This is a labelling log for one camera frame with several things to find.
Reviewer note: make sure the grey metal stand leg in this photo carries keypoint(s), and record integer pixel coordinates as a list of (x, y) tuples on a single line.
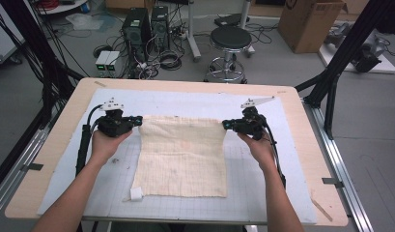
[(192, 35), (246, 13)]

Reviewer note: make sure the grey robot part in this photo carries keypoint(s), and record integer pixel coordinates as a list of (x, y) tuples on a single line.
[(336, 34)]

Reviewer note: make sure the thin wooden stick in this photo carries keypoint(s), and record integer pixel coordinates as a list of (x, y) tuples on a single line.
[(321, 208)]

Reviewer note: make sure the black round stool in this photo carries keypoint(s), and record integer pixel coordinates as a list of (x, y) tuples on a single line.
[(230, 38)]

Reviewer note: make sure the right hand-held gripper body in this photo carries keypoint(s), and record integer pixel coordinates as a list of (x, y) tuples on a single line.
[(249, 124)]

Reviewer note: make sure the white board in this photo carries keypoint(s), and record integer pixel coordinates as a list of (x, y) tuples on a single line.
[(388, 66)]

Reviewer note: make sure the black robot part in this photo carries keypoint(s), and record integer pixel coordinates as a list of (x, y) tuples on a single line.
[(365, 59)]

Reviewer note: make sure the person's left hand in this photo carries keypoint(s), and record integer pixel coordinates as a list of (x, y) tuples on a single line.
[(105, 146)]

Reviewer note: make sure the person's right hand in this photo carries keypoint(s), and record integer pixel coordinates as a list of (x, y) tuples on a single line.
[(259, 151)]

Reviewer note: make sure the white gridded mat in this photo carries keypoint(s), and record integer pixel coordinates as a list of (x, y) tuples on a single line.
[(198, 100)]

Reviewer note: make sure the aluminium rail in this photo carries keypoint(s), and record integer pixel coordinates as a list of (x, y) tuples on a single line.
[(336, 161), (21, 161)]

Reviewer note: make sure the brown cardboard box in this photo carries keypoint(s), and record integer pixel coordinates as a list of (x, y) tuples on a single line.
[(307, 29)]

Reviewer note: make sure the white cabinet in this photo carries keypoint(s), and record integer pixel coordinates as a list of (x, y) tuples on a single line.
[(3, 42)]

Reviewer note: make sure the flat black bag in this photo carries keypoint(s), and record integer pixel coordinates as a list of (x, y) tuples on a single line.
[(230, 20)]

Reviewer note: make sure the clear plastic sheet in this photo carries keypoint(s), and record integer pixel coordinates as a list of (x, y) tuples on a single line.
[(84, 22)]

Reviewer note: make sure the white power supply unit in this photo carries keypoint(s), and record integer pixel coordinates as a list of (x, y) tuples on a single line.
[(101, 63), (113, 63)]

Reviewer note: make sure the slim black computer tower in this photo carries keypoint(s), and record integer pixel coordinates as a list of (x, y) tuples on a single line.
[(159, 29)]

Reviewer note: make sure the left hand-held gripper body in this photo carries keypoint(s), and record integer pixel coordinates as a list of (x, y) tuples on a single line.
[(113, 124)]

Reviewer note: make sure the cream cloth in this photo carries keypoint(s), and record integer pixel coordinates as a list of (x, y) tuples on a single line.
[(182, 154)]

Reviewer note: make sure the white round table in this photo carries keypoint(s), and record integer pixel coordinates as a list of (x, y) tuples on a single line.
[(66, 8)]

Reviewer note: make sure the large black computer tower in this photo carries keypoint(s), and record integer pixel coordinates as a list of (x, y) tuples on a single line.
[(135, 32)]

